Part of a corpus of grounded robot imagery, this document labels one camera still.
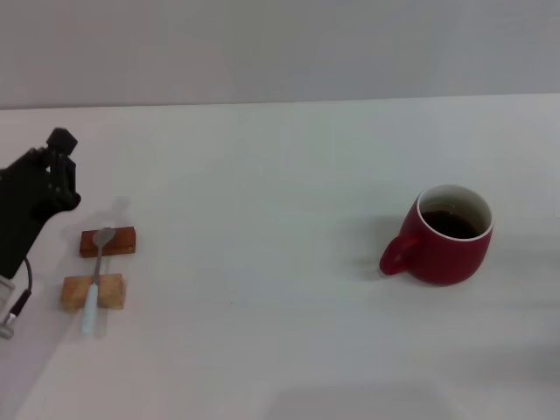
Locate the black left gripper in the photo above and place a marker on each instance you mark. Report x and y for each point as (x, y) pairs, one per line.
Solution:
(19, 210)

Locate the red cup with coffee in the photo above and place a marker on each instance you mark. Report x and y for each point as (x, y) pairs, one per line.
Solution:
(446, 258)

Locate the dark reddish wooden block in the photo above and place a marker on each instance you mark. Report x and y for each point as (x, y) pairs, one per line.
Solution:
(124, 240)

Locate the light wooden block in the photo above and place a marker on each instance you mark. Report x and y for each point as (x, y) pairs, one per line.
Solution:
(111, 291)

